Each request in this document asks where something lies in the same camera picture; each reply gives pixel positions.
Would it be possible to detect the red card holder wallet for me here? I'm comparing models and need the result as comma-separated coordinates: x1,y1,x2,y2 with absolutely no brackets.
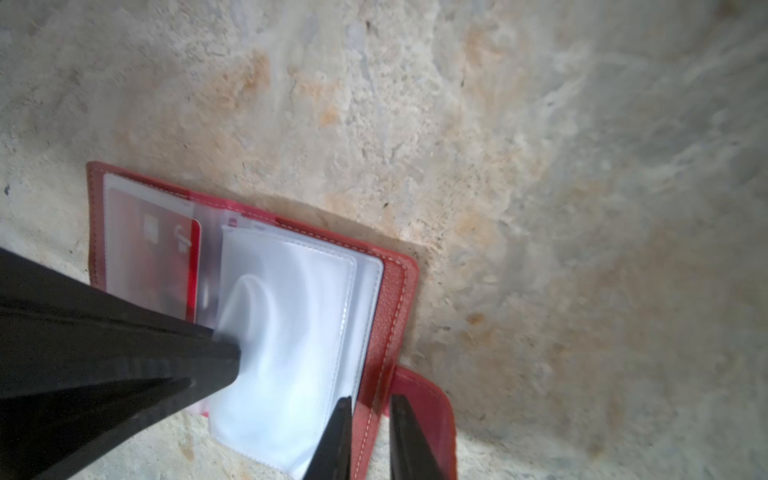
87,162,457,479

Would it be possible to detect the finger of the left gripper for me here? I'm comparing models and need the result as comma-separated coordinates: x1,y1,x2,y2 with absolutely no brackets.
1,378,196,479
1,250,240,398

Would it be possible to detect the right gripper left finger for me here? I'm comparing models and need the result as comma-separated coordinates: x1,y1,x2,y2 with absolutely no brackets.
303,397,353,480

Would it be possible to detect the red credit card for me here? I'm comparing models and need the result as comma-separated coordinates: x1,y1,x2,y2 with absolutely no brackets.
104,185,201,321

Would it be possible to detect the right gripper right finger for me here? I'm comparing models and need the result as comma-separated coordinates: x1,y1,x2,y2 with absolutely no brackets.
389,395,444,480

